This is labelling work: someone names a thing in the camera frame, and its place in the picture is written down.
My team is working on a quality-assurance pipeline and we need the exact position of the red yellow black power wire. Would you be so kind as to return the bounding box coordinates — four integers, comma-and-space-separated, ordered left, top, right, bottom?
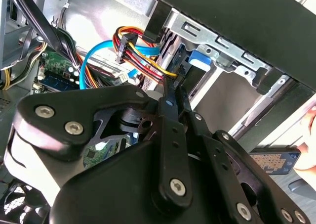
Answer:
112, 26, 185, 86

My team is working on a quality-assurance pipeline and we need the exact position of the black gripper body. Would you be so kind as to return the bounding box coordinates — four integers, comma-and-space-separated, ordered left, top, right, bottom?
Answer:
49, 137, 237, 224

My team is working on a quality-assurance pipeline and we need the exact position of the person hand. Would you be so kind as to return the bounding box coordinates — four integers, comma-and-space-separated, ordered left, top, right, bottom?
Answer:
293, 105, 316, 172

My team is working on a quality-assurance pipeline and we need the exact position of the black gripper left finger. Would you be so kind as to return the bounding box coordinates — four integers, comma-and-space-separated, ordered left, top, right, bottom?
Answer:
3, 77, 194, 207

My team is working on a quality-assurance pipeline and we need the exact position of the hard disk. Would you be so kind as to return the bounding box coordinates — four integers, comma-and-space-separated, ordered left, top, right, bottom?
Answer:
170, 42, 213, 86

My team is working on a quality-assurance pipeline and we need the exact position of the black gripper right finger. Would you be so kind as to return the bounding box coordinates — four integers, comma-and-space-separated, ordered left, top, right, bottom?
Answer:
174, 85, 312, 224

